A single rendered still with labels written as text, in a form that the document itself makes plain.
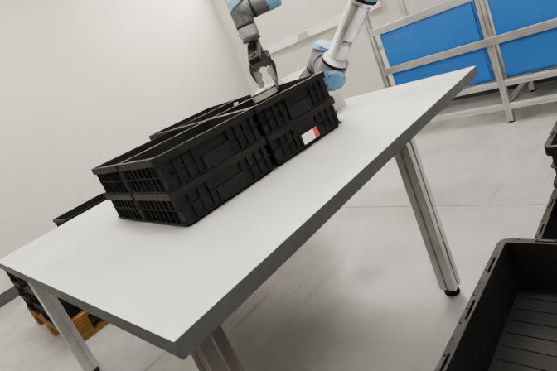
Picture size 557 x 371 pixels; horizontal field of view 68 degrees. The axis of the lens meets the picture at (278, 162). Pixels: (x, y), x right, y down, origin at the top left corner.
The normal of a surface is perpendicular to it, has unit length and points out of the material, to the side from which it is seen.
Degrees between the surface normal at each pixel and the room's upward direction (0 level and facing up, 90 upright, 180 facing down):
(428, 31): 90
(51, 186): 90
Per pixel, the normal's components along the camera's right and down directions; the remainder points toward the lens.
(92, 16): 0.68, -0.09
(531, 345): -0.38, -0.89
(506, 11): -0.62, 0.44
